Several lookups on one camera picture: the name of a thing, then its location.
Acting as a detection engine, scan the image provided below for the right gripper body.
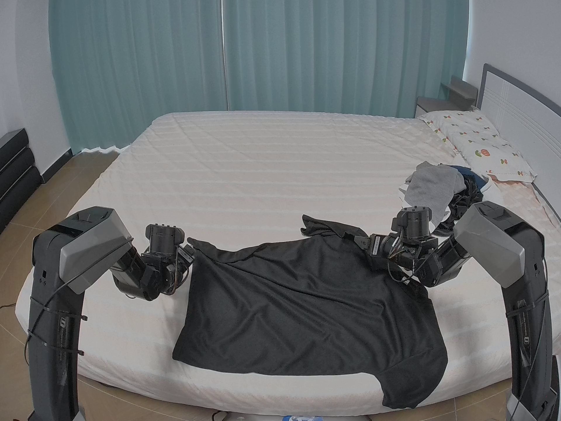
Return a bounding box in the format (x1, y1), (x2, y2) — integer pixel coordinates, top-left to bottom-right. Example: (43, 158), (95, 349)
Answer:
(369, 234), (398, 260)

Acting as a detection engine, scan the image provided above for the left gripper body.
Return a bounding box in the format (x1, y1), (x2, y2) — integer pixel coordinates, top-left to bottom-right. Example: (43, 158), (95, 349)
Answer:
(174, 243), (196, 282)

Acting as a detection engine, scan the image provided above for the black T-shirt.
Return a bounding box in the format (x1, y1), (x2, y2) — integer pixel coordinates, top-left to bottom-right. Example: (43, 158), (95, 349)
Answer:
(172, 213), (449, 410)

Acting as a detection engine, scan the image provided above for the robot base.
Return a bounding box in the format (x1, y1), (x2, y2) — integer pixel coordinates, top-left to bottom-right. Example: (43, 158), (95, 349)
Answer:
(210, 413), (364, 421)

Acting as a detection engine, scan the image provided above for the pile of clothes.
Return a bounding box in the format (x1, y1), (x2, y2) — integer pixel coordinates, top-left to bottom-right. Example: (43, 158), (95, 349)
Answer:
(398, 161), (502, 238)

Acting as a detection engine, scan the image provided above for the bed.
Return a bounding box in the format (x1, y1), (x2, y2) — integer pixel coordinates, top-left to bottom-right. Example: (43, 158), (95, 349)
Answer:
(13, 63), (561, 415)

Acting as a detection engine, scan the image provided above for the white printed pillow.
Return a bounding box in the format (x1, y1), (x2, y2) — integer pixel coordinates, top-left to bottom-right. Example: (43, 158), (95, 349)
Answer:
(418, 110), (537, 182)

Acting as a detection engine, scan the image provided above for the grey bedside table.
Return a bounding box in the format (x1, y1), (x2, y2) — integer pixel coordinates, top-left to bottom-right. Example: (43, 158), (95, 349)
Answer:
(415, 76), (478, 118)

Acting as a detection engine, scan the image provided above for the black chest of drawers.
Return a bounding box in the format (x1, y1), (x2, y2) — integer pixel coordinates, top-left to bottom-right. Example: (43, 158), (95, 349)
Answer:
(0, 128), (42, 236)

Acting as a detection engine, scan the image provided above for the blue-green curtain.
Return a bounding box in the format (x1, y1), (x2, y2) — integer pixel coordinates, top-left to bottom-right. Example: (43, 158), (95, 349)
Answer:
(221, 0), (470, 118)
(47, 0), (228, 156)

